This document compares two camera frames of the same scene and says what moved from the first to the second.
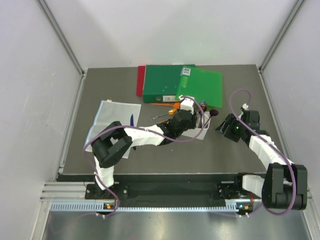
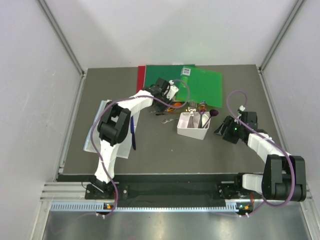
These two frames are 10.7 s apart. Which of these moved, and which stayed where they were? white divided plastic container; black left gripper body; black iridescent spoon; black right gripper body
Moved: black left gripper body
Stayed: black iridescent spoon; white divided plastic container; black right gripper body
